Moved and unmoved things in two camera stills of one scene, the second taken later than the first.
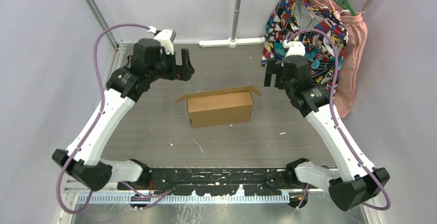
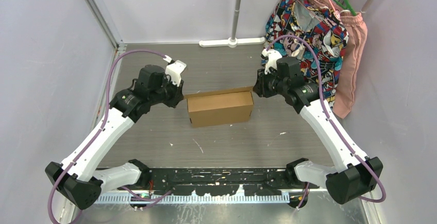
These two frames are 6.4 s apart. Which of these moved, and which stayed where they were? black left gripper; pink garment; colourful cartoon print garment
Moved: black left gripper
Stayed: colourful cartoon print garment; pink garment
